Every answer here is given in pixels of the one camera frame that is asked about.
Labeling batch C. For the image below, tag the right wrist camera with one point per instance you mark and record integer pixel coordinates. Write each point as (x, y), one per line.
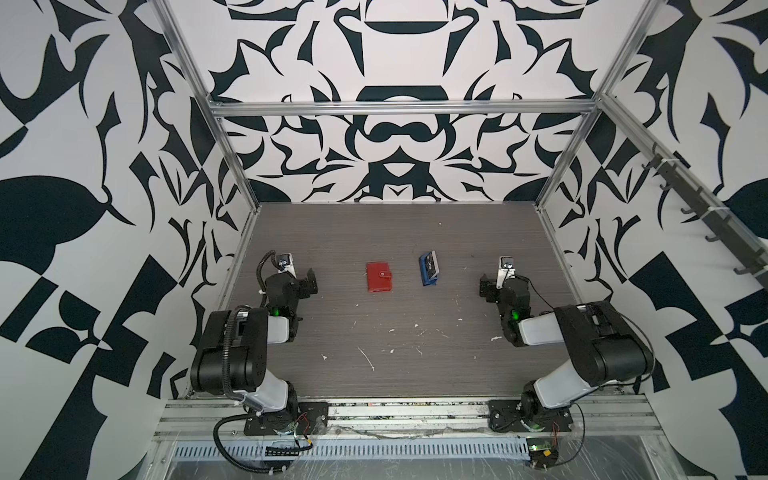
(505, 271)

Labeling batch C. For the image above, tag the green circuit board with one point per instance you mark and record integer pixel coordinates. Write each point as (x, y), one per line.
(542, 454)

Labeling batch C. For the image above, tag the blue card stand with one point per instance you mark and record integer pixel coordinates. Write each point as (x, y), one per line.
(424, 282)

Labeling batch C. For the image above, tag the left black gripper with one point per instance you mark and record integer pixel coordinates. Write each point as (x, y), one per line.
(303, 285)

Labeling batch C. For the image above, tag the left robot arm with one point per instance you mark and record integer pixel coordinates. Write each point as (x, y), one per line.
(232, 357)

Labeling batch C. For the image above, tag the wall hook rack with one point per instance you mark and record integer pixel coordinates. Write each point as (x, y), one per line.
(724, 225)

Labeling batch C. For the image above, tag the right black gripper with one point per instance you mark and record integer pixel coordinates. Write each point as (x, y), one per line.
(492, 288)

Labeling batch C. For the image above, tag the white slotted cable duct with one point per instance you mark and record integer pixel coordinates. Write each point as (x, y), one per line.
(362, 449)

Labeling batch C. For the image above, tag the red leather card holder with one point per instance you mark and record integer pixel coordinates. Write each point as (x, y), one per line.
(379, 277)

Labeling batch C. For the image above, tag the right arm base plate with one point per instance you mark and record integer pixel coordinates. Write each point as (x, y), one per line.
(526, 416)

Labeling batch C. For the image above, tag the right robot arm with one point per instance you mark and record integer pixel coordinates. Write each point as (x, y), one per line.
(602, 347)

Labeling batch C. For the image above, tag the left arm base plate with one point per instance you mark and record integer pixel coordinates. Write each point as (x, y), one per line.
(300, 419)

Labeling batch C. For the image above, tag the black VIP credit card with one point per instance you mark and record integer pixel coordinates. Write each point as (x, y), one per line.
(430, 266)

